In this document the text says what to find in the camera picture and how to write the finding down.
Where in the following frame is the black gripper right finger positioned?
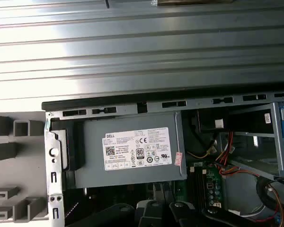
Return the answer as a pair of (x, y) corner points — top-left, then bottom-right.
(169, 201), (284, 227)

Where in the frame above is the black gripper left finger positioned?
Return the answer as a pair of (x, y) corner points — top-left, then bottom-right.
(68, 200), (166, 227)

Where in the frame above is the black RAM slot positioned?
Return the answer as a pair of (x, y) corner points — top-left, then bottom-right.
(197, 165), (206, 204)
(190, 165), (199, 204)

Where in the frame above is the green motherboard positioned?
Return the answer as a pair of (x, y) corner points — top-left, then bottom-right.
(175, 160), (225, 213)

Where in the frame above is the grey Dell power supply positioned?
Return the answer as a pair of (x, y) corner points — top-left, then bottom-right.
(66, 112), (187, 190)

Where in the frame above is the open black PC case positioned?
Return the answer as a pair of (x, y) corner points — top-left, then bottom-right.
(41, 91), (284, 227)

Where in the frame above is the grey metal drive cage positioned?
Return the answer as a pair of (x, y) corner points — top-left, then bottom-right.
(227, 101), (284, 178)

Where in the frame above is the grey parts rack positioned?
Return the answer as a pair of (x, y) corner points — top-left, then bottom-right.
(0, 111), (49, 223)

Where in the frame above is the coloured wire bundle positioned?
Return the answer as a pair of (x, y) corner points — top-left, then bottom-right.
(186, 131), (284, 227)

